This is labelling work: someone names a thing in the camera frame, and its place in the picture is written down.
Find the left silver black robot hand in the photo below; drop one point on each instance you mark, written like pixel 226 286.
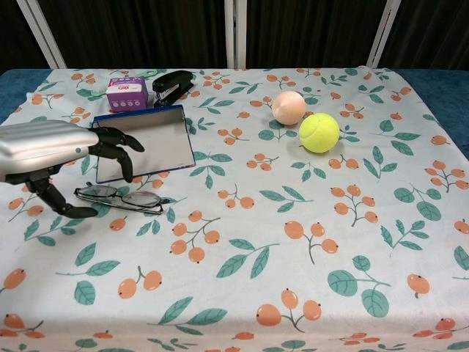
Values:
pixel 36 143

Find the black framed eyeglasses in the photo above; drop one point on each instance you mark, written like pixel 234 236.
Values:
pixel 143 199

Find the blue glasses case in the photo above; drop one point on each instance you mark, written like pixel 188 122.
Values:
pixel 157 139

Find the purple small cardboard box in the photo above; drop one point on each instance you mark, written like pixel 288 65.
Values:
pixel 126 99

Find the mint green brush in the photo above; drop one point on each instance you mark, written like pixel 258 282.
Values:
pixel 96 89

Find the black stapler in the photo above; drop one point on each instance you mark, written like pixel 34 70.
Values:
pixel 172 78

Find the dark pleated curtain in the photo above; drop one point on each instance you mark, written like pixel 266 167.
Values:
pixel 146 33

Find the floral white tablecloth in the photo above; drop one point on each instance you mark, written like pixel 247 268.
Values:
pixel 234 256

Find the peach coloured ball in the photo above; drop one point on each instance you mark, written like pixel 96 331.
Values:
pixel 288 108

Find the yellow tennis ball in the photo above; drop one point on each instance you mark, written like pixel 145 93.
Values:
pixel 319 132

